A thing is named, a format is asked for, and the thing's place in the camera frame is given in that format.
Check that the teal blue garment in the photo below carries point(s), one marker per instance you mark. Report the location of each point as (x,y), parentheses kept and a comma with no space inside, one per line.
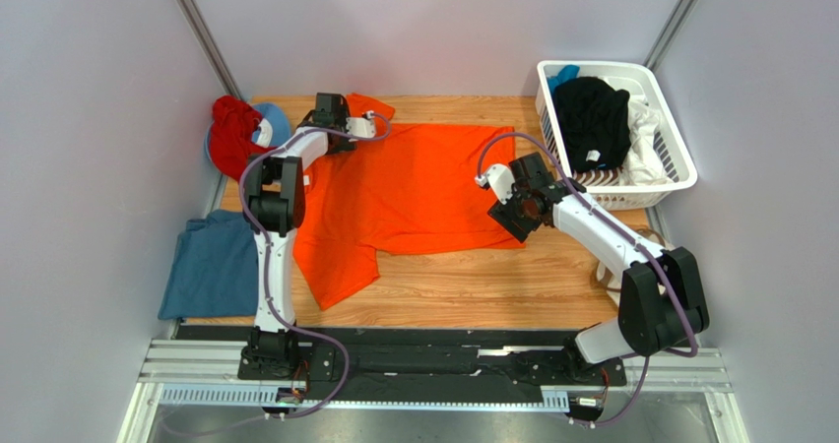
(566,74)

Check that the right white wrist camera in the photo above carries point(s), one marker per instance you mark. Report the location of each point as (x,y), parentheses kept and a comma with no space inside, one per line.
(500,180)

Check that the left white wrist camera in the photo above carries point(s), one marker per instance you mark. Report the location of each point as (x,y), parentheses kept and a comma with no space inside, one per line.
(362,126)

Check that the black t shirt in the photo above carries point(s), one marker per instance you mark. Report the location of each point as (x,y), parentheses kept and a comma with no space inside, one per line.
(593,122)

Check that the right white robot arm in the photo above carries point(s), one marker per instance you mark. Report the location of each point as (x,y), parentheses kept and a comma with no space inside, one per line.
(661,299)

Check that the orange t shirt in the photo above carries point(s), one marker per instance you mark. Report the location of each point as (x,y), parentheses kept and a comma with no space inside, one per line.
(413,193)

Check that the light blue cap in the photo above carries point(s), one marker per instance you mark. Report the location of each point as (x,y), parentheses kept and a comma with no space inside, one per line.
(273,129)

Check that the white t shirt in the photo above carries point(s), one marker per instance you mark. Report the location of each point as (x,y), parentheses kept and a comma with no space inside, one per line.
(642,166)

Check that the white laundry basket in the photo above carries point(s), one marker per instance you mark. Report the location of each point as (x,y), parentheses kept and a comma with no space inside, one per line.
(669,144)

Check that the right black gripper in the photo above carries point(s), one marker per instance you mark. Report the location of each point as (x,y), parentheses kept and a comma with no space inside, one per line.
(514,219)

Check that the red t shirt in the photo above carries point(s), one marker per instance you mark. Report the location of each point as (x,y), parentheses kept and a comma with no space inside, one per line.
(231,135)

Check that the folded blue t shirt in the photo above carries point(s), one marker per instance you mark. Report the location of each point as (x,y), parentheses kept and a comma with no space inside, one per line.
(214,271)

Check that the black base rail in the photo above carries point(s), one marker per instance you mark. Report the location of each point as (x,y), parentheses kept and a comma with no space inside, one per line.
(412,366)

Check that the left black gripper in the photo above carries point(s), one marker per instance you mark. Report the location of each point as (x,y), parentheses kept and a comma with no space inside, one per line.
(345,145)

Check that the beige bear cap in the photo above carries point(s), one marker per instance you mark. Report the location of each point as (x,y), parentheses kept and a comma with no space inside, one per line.
(609,282)

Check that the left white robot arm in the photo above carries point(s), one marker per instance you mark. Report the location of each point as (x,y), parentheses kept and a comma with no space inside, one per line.
(272,197)

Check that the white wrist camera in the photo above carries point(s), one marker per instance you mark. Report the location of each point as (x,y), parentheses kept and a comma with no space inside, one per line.
(362,126)
(500,180)

